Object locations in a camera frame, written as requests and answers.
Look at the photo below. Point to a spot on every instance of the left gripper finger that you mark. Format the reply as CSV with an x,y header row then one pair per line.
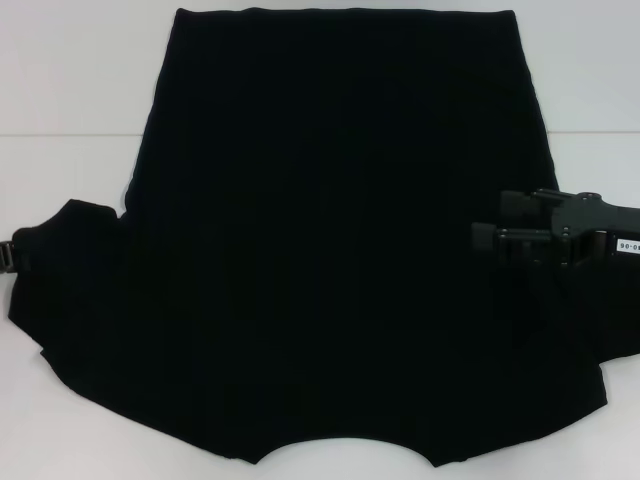
x,y
15,250

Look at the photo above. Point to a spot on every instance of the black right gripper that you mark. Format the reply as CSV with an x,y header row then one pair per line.
x,y
580,220

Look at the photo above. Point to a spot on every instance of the black t-shirt with FREE print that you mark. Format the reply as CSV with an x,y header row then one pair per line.
x,y
325,225

